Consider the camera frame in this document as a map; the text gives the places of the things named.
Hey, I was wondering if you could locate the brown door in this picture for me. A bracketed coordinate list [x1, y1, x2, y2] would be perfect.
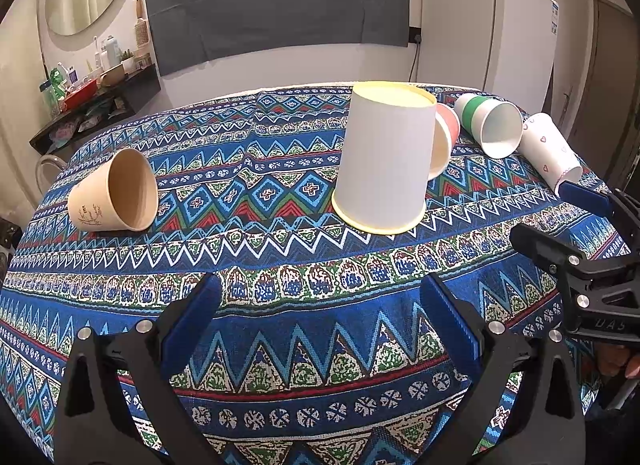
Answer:
[570, 0, 640, 186]

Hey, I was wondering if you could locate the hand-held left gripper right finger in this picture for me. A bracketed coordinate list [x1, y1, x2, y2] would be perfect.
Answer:
[420, 272, 588, 465]

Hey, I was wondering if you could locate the black power cable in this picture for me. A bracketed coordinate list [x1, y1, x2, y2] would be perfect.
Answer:
[409, 35, 422, 82]

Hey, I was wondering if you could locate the white refrigerator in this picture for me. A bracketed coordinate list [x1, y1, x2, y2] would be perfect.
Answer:
[417, 0, 561, 121]

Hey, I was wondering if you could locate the beige paper cup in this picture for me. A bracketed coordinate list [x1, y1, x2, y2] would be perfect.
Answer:
[66, 148, 160, 232]

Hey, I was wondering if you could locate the person's right hand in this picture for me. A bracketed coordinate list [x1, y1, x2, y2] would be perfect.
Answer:
[593, 343, 640, 380]

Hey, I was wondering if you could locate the large white yellow-rimmed cup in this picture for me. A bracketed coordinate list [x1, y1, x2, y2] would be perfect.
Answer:
[331, 81, 438, 236]

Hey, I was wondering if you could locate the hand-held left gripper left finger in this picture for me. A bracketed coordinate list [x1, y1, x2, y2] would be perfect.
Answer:
[52, 272, 223, 465]

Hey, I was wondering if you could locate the red box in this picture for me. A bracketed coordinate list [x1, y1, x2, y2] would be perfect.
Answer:
[62, 80, 98, 111]

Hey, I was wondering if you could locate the pink paper cup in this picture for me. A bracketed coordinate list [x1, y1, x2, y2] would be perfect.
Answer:
[427, 102, 461, 181]

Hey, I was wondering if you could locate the blue patterned tablecloth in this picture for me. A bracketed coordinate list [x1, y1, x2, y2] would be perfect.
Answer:
[0, 80, 633, 465]

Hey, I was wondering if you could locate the green packet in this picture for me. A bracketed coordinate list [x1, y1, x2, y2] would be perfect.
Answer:
[40, 68, 68, 116]

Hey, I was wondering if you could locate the green striped paper cup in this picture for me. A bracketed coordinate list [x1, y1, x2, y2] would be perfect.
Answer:
[454, 92, 523, 160]

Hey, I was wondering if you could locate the black wall shelf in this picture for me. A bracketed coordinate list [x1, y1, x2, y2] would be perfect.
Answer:
[29, 62, 162, 156]

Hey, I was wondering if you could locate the dark grey cloth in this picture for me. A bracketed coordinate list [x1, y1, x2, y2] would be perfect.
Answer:
[142, 0, 416, 78]

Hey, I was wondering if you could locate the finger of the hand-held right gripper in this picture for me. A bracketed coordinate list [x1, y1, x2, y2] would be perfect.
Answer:
[509, 223, 602, 332]
[558, 180, 640, 247]

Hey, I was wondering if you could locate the white heart-print paper cup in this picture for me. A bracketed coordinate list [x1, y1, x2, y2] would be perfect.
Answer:
[520, 112, 583, 194]

